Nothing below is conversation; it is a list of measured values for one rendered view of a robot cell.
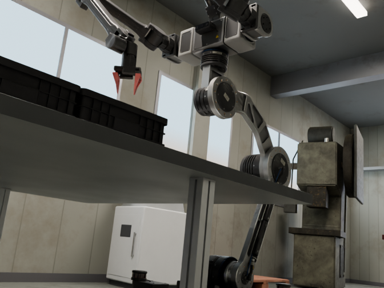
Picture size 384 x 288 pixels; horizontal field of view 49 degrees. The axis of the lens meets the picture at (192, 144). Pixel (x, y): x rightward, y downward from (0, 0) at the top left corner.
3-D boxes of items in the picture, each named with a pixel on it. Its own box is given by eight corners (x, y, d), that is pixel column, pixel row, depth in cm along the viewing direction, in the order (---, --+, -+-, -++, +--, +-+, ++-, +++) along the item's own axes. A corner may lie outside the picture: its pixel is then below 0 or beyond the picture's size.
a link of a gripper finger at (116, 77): (129, 91, 156) (131, 67, 159) (110, 90, 156) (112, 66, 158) (131, 97, 163) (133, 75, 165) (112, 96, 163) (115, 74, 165)
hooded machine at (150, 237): (148, 283, 463) (159, 180, 491) (183, 290, 427) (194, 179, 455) (100, 283, 417) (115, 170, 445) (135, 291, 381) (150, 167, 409)
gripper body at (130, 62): (140, 71, 158) (142, 54, 160) (113, 70, 158) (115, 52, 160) (141, 78, 165) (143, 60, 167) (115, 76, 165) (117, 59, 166)
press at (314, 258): (303, 283, 732) (307, 136, 795) (377, 293, 654) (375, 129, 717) (263, 283, 632) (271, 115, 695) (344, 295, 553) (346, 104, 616)
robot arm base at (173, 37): (175, 55, 215) (177, 34, 217) (164, 48, 209) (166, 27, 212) (163, 59, 220) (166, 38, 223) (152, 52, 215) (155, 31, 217)
